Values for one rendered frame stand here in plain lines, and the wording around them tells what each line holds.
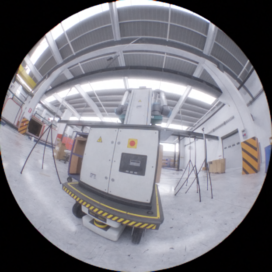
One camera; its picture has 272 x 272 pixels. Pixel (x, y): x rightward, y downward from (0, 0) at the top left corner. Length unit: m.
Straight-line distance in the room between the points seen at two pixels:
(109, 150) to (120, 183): 0.22
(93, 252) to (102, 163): 0.62
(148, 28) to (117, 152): 9.49
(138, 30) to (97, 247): 10.12
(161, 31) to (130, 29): 2.59
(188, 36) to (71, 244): 10.73
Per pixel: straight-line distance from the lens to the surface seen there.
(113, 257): 0.65
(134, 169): 0.49
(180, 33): 9.84
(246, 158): 4.96
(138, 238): 0.61
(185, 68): 10.84
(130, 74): 4.88
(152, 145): 0.49
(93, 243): 0.71
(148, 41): 6.24
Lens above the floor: 0.60
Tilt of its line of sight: 18 degrees up
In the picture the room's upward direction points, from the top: 8 degrees clockwise
